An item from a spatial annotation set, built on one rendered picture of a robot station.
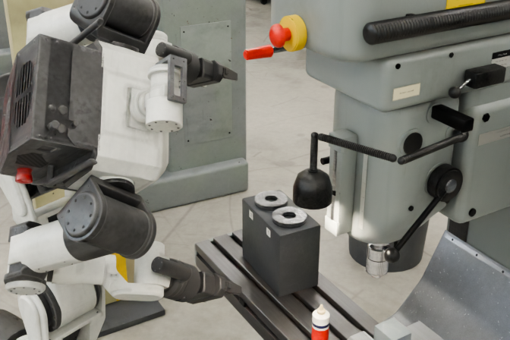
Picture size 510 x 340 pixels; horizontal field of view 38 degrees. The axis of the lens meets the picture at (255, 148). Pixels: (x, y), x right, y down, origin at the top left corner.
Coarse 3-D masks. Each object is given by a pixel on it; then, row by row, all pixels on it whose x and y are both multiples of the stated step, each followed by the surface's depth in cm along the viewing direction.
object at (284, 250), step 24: (264, 192) 200; (264, 216) 190; (288, 216) 190; (264, 240) 191; (288, 240) 184; (312, 240) 187; (264, 264) 194; (288, 264) 187; (312, 264) 190; (288, 288) 190
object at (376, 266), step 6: (372, 258) 153; (378, 258) 152; (384, 258) 153; (366, 264) 156; (372, 264) 154; (378, 264) 153; (384, 264) 153; (366, 270) 156; (372, 270) 154; (378, 270) 154; (384, 270) 154; (378, 276) 154
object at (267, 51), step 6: (252, 48) 132; (258, 48) 132; (264, 48) 132; (270, 48) 132; (276, 48) 134; (282, 48) 134; (246, 54) 131; (252, 54) 131; (258, 54) 131; (264, 54) 132; (270, 54) 133
